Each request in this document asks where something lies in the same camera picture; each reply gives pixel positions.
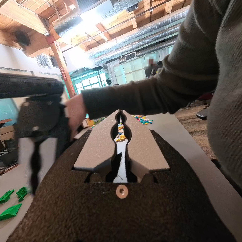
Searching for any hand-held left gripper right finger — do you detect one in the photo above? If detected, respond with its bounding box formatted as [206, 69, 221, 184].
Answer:
[123, 110, 170, 182]

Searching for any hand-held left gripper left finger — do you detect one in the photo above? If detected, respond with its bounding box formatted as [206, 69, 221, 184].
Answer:
[73, 110, 122, 182]

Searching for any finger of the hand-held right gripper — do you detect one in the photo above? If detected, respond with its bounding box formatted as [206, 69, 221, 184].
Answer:
[18, 138, 36, 195]
[36, 138, 58, 193]

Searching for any pile of colourful toy bricks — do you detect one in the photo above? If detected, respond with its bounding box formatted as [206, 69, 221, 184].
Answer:
[116, 115, 154, 142]

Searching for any person's right forearm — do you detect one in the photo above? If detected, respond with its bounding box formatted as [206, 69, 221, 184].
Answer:
[81, 0, 227, 120]

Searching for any grey desk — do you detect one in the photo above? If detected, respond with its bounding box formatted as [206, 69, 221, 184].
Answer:
[0, 113, 242, 242]

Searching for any black battery charger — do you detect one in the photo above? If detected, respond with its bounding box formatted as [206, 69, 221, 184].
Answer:
[0, 139, 19, 167]

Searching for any yellow cardboard toy box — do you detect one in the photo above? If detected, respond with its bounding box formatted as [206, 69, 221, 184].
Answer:
[82, 116, 107, 129]

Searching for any wooden pillar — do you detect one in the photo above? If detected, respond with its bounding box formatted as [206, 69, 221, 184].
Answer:
[46, 36, 77, 99]

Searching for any group of green toy bricks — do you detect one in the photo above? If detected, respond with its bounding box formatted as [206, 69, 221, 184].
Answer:
[0, 186, 31, 221]

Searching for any teal framed window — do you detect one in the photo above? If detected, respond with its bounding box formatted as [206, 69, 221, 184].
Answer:
[69, 67, 113, 95]

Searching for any black office chair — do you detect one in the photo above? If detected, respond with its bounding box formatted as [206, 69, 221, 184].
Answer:
[196, 109, 210, 120]

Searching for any black floor lamp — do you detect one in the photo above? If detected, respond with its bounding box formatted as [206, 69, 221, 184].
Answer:
[92, 66, 104, 88]

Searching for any black round ceiling speaker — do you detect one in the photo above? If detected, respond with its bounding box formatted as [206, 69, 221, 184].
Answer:
[15, 30, 31, 47]

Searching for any person's torso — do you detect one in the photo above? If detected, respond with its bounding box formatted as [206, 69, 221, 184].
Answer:
[207, 0, 242, 197]

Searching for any large frosted window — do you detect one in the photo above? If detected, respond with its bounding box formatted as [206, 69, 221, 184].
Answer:
[113, 45, 175, 86]

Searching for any wooden ceiling beam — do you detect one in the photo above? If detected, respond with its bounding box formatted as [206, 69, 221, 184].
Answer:
[0, 0, 57, 57]

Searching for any large black ceiling vent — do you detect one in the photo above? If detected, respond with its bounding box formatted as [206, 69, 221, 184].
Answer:
[77, 0, 114, 12]

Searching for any glass wall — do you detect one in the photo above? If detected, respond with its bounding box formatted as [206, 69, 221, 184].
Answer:
[0, 98, 20, 122]

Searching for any wall air vent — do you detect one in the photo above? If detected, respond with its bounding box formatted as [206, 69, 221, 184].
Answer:
[36, 54, 52, 68]

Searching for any black wall speaker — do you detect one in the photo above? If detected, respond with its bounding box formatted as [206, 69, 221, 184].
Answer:
[50, 55, 68, 68]

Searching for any silver ceiling duct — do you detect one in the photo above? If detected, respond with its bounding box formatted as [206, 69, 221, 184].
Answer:
[52, 0, 190, 65]

